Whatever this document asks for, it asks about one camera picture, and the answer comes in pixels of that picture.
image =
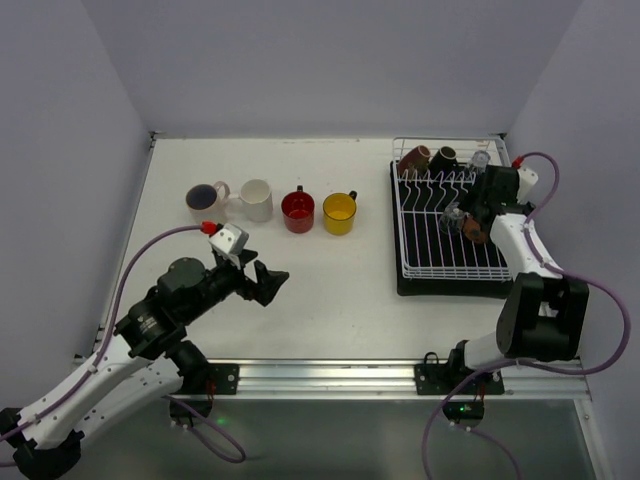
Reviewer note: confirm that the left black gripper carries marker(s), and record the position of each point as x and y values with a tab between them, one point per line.
248	279

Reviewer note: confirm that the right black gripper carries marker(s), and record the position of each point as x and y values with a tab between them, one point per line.
473	206

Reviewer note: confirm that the terracotta orange cup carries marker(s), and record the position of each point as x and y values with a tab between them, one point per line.
477	229

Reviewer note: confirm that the clear drinking glass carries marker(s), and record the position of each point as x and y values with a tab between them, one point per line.
452	219

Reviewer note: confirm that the white mug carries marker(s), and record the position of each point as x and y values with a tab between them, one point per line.
255	196

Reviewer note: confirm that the red mug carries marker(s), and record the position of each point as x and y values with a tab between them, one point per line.
298	209

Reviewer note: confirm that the pink beige mug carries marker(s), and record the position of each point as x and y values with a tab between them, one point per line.
207	202

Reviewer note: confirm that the yellow mug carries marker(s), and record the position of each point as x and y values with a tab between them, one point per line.
339	211

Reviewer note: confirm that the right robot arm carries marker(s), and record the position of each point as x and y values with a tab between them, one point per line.
343	298

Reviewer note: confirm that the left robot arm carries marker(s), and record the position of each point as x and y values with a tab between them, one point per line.
146	355

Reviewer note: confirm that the clear glass at rack back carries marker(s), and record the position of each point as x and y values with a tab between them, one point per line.
478	162

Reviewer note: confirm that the black cup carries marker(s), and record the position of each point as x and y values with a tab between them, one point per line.
444	161

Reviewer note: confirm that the black drip tray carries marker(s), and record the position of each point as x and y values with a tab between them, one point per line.
429	262

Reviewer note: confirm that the dark brown cup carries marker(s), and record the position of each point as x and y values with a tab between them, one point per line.
416	161

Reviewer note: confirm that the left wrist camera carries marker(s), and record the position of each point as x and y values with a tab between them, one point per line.
228	243

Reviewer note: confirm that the white wire dish rack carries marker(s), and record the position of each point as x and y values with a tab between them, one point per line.
464	148

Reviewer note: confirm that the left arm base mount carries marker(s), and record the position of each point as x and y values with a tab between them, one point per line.
210	385

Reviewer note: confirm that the aluminium rail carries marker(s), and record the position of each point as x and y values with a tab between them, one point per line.
349	379

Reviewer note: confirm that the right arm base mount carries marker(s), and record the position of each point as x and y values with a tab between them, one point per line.
435	377

